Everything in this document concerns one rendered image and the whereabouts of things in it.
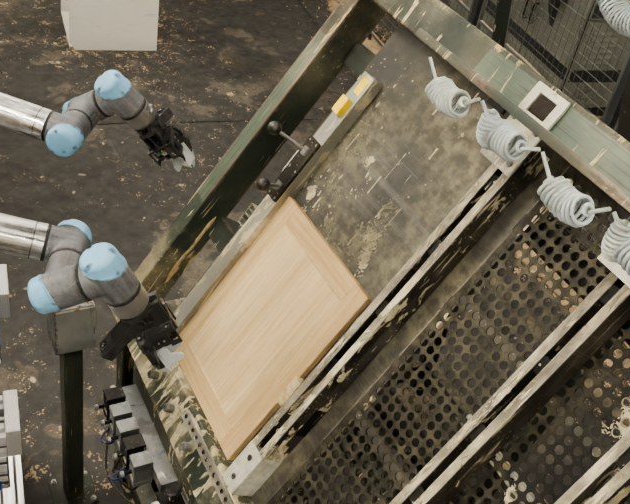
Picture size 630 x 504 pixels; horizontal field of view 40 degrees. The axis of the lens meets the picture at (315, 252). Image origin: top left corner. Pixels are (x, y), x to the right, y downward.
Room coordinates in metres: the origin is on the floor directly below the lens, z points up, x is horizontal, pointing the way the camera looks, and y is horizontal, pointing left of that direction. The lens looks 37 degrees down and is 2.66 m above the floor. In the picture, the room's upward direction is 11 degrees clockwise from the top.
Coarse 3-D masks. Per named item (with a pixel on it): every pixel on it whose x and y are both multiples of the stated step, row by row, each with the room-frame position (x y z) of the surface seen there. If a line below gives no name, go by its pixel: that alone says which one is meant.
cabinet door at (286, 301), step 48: (288, 240) 1.83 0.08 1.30; (240, 288) 1.80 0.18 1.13; (288, 288) 1.72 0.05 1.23; (336, 288) 1.64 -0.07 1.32; (192, 336) 1.75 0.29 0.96; (240, 336) 1.68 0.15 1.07; (288, 336) 1.61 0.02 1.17; (336, 336) 1.54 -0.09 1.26; (192, 384) 1.63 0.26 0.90; (240, 384) 1.56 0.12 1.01; (240, 432) 1.45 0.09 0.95
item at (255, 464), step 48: (528, 96) 1.68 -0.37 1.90; (480, 144) 1.55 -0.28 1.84; (528, 144) 1.59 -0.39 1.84; (480, 192) 1.60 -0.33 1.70; (432, 240) 1.56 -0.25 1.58; (384, 288) 1.52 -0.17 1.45; (432, 288) 1.52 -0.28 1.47; (384, 336) 1.47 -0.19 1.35; (336, 384) 1.41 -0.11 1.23; (288, 432) 1.36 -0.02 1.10; (240, 480) 1.30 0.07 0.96
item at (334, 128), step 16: (352, 96) 2.05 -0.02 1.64; (368, 96) 2.05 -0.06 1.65; (352, 112) 2.02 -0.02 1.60; (320, 128) 2.03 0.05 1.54; (336, 128) 2.00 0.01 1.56; (320, 144) 1.99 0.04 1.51; (336, 144) 2.01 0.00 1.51; (320, 160) 1.99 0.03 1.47; (304, 176) 1.96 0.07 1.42; (288, 192) 1.94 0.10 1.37; (256, 208) 1.95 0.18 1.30; (272, 208) 1.92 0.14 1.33; (256, 224) 1.90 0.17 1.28; (240, 240) 1.89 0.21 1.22; (224, 256) 1.88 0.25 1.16; (240, 256) 1.87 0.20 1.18; (208, 272) 1.87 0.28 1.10; (224, 272) 1.85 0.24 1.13; (208, 288) 1.83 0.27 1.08; (192, 304) 1.81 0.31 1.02; (176, 320) 1.80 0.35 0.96
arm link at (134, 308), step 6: (138, 294) 1.22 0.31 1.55; (144, 294) 1.24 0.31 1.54; (132, 300) 1.25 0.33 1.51; (138, 300) 1.22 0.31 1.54; (144, 300) 1.23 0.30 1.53; (126, 306) 1.20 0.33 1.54; (132, 306) 1.20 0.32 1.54; (138, 306) 1.21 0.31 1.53; (144, 306) 1.22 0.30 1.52; (114, 312) 1.20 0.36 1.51; (120, 312) 1.20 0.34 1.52; (126, 312) 1.20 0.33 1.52; (132, 312) 1.20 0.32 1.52; (138, 312) 1.21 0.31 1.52; (120, 318) 1.21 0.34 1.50; (126, 318) 1.20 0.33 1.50
